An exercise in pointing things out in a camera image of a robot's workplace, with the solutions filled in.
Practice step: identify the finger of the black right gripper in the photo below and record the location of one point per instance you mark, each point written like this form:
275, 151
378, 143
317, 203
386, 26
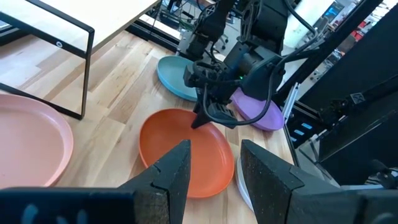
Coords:
202, 116
225, 116

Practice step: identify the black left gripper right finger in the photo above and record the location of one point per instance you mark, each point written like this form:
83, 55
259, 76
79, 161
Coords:
267, 186

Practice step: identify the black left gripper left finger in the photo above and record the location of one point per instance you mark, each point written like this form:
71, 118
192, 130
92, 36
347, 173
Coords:
171, 186

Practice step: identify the purple plate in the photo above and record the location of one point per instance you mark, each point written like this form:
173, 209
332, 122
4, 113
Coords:
245, 107

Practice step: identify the white cream plate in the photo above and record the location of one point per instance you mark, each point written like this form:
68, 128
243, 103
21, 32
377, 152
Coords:
240, 180

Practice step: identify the teal blue plate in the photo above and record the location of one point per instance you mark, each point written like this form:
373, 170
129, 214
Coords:
174, 77

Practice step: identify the orange plate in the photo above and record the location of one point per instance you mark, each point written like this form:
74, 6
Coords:
211, 161

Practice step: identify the salmon pink plate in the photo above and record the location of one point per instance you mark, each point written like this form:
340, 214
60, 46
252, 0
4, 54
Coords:
28, 140

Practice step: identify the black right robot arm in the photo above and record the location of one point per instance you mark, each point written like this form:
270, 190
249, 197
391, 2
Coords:
264, 18

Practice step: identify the black device with blue lights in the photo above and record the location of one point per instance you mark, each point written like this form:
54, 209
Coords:
300, 132

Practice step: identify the silver metal bracket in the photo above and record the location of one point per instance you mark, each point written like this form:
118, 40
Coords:
290, 99

